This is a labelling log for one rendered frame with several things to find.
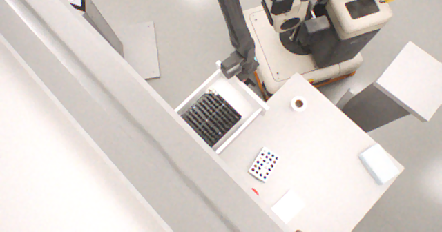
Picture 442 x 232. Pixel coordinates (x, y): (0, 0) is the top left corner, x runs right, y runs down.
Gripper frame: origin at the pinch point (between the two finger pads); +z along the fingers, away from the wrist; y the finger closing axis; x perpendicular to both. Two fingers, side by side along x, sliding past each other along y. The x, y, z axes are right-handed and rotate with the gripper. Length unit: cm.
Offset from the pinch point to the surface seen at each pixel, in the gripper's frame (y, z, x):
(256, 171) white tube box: 23.1, 13.1, 31.5
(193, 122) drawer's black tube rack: 28.6, 3.2, -0.9
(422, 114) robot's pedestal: -48, 13, 66
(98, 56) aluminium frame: 39, -109, 19
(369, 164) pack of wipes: -12, 9, 62
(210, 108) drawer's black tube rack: 19.5, 2.6, 0.0
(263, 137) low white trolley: 10.2, 13.4, 23.3
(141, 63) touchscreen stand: 19, 87, -77
